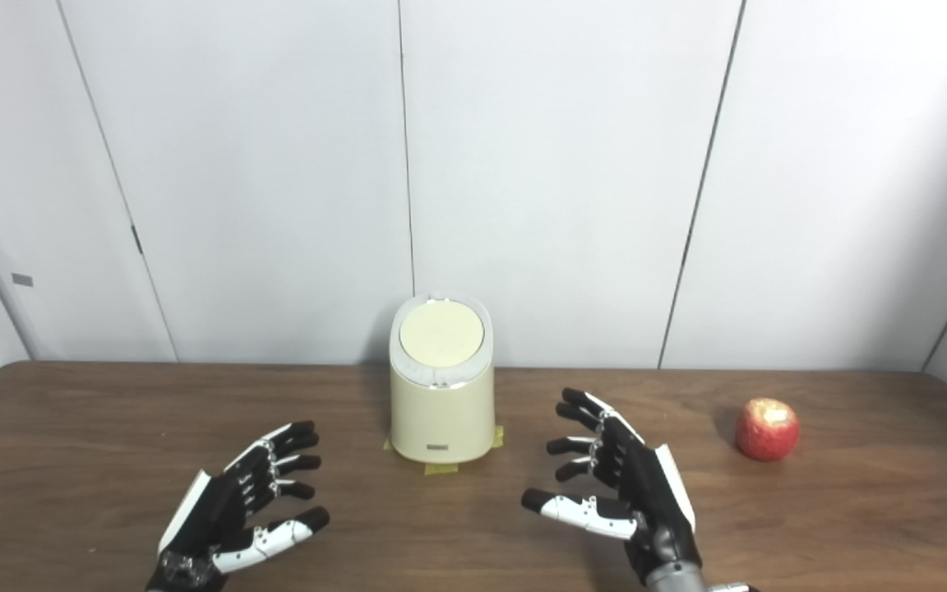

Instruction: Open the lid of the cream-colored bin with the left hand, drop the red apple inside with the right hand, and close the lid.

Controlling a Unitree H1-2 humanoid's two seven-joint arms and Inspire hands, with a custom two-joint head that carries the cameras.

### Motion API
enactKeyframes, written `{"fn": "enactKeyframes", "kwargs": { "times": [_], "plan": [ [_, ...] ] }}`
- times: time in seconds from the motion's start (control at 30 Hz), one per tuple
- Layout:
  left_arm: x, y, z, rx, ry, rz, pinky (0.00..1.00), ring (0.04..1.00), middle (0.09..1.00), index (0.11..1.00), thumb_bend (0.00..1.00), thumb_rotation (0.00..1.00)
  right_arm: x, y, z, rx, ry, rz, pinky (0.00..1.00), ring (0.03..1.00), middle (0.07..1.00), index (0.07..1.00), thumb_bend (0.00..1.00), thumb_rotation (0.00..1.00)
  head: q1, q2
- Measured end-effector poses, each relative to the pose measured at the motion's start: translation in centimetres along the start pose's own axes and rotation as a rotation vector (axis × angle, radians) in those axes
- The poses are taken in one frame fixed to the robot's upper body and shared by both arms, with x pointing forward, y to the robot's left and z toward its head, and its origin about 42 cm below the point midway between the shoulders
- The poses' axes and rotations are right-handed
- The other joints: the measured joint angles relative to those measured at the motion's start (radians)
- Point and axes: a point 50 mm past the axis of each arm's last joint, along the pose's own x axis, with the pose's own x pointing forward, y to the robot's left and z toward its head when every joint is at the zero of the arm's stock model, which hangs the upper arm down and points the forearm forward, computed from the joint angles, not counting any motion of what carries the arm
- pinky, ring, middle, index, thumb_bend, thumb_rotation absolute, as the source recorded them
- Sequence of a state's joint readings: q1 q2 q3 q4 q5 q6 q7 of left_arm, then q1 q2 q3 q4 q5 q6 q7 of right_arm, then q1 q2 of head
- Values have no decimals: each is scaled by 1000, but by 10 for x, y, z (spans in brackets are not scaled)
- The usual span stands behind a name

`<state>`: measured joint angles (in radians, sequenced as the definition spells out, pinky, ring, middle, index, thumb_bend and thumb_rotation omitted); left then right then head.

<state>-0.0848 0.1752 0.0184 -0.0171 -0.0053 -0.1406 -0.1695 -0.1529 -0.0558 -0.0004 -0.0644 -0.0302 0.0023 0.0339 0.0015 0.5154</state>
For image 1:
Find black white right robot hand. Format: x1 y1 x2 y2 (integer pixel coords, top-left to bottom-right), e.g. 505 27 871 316
521 388 703 588

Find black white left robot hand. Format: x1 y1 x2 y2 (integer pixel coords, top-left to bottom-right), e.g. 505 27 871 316
147 421 330 592

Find red apple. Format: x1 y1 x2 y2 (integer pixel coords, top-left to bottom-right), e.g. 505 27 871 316
735 398 801 462

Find cream-colored bin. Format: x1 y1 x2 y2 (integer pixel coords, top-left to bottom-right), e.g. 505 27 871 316
389 292 497 464

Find cream round bin lid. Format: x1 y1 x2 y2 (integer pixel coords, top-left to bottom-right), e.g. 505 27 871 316
399 299 486 368

